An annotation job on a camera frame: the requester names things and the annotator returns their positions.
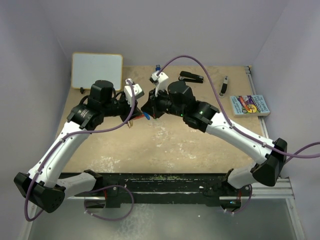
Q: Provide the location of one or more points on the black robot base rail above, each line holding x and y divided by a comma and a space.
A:
206, 189

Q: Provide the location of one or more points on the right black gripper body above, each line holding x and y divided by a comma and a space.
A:
162, 103

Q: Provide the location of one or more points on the colourful book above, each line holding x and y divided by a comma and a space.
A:
249, 106

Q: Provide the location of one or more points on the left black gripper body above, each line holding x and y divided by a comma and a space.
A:
119, 107

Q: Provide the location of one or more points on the blue key tag with key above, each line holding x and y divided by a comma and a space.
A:
147, 116

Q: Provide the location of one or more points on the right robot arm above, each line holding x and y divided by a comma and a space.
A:
267, 154

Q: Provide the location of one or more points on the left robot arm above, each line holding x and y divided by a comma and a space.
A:
42, 184

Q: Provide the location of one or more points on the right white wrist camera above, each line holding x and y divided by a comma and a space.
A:
160, 80

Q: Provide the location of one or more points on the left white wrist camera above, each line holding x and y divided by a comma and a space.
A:
132, 91

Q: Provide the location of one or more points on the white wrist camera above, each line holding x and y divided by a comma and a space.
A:
132, 91
160, 80

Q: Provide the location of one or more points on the red-handled metal key organizer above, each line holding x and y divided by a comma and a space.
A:
130, 123

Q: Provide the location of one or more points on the white dry-erase board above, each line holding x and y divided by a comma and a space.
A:
88, 67

